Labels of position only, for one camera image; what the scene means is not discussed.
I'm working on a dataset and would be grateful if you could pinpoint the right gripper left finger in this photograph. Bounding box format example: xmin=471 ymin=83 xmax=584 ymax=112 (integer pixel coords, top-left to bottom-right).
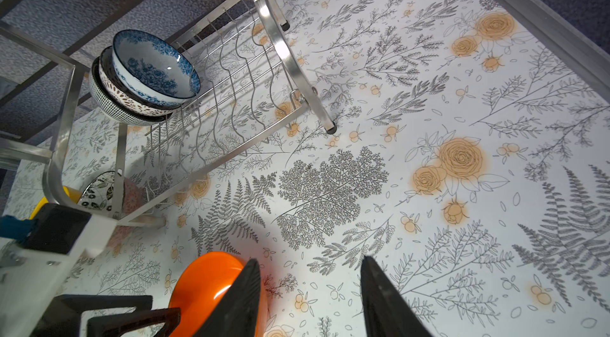
xmin=194 ymin=258 xmax=261 ymax=337

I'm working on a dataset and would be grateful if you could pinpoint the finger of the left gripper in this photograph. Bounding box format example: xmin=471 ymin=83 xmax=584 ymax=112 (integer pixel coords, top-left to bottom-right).
xmin=31 ymin=294 xmax=153 ymax=336
xmin=87 ymin=308 xmax=181 ymax=336

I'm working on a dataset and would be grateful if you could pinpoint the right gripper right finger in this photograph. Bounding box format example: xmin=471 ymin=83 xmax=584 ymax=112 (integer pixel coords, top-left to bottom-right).
xmin=361 ymin=256 xmax=431 ymax=337

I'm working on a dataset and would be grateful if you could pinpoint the orange plastic bowl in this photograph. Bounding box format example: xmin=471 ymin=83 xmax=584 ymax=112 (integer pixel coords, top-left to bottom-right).
xmin=169 ymin=252 xmax=268 ymax=336

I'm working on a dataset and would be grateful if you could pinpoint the yellow plastic bowl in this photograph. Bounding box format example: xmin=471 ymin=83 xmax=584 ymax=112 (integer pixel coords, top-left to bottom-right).
xmin=29 ymin=185 xmax=83 ymax=220

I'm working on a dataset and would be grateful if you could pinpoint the dark glass patterned bowl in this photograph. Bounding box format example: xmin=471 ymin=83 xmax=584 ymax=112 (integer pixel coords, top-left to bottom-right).
xmin=89 ymin=57 xmax=170 ymax=127

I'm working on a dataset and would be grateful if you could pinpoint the blue white floral bowl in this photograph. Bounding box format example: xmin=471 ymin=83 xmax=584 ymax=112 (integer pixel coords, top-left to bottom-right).
xmin=112 ymin=30 xmax=201 ymax=109

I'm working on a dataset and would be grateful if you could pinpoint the white brown dotted bowl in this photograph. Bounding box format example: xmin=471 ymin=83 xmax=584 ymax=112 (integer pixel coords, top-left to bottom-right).
xmin=98 ymin=47 xmax=175 ymax=117

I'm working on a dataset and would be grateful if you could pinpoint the stainless steel dish rack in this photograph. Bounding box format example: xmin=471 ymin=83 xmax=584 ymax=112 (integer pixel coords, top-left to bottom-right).
xmin=0 ymin=0 xmax=338 ymax=228

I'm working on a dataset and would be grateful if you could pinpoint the black white leaf bowl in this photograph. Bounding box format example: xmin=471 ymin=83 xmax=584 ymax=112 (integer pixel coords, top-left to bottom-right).
xmin=77 ymin=171 xmax=143 ymax=219

